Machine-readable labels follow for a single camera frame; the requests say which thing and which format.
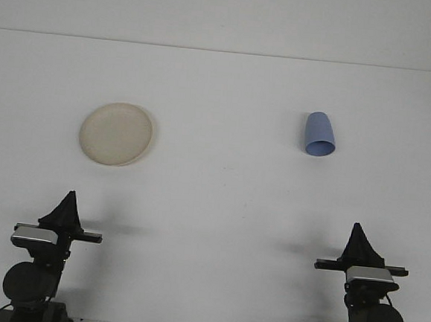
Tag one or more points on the pale blue cup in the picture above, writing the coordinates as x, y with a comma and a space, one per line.
318, 130

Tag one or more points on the pale round plate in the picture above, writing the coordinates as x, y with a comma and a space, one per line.
116, 134

